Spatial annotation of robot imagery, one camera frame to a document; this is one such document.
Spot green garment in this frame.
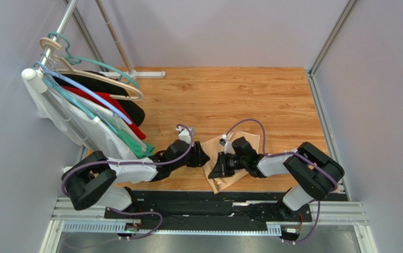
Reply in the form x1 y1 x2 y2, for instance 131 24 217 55
114 128 155 159

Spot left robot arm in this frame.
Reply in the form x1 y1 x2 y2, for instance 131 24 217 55
61 140 210 211

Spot white slotted cable duct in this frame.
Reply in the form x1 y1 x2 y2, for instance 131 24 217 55
62 221 282 237

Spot aluminium frame rail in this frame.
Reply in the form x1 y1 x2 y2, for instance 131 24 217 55
40 191 377 252

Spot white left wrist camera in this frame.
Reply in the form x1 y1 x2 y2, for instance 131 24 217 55
176 126 194 144

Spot teal plastic hanger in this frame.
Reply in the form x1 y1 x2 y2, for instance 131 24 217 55
47 32 140 88

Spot thin metal rod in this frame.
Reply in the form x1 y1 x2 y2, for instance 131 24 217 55
95 0 134 75

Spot beige wooden hanger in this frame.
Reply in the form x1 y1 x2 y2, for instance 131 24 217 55
39 37 144 101

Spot red garment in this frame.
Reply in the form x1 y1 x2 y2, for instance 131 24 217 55
63 86 146 140

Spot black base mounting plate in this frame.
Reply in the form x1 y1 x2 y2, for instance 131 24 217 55
103 190 350 232

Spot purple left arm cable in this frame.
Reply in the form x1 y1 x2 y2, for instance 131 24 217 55
61 124 195 241

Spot beige cloth napkin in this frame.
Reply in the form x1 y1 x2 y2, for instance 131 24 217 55
201 130 261 194

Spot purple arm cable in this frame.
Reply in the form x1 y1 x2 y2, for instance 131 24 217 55
61 124 195 241
222 118 339 245

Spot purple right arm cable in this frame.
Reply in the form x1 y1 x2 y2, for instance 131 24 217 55
222 118 339 245

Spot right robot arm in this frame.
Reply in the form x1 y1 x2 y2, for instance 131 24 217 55
207 137 345 219

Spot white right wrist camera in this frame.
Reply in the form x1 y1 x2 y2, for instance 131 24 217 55
219 134 235 154

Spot black garment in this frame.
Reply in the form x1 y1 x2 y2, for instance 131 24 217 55
53 73 145 127

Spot white clothes rack base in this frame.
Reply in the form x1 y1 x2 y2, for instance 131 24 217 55
99 70 166 79

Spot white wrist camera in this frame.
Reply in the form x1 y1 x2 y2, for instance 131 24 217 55
176 126 194 144
219 134 235 154

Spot white garment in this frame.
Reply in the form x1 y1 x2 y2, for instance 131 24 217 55
27 78 144 159

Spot blue plastic hanger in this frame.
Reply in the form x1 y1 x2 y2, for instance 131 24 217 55
35 61 133 125

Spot metal clothes rack pole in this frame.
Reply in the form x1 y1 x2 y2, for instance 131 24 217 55
21 0 79 93

